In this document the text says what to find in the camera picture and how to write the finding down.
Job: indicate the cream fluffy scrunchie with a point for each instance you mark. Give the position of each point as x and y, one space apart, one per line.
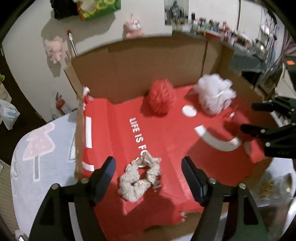
140 174

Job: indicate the pink plush toy on wall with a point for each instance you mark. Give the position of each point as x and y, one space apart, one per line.
53 49

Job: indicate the white mesh bath pouf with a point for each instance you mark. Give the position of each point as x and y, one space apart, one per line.
215 94

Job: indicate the steel kettle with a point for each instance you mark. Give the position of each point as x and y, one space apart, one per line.
259 50

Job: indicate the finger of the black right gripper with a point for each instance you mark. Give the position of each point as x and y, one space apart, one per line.
277 143
282 105

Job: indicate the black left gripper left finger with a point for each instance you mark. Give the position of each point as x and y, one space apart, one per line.
67 213

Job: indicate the red-lined cardboard box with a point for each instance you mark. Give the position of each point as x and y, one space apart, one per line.
114 80

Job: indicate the grey patterned table cloth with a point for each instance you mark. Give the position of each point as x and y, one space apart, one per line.
42 157

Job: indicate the pink plush behind box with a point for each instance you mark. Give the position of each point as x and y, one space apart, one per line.
133 29

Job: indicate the plastic bag on door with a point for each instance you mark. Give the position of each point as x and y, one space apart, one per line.
9 114

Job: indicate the green shopping bag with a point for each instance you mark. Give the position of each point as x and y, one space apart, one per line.
92 9

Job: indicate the black bag on wall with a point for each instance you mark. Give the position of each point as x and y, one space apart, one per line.
64 8

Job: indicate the orange-handled broom stick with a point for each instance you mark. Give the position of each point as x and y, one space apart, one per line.
72 42

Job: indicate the red plush pouch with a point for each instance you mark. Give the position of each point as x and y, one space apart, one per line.
233 126

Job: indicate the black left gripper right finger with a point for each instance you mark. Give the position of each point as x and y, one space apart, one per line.
243 220

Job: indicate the red mesh bath pouf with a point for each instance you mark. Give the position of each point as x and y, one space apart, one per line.
161 97

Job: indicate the red container on side table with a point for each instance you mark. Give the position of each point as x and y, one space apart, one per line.
213 36

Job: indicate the dark green side table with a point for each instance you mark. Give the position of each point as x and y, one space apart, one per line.
242 61

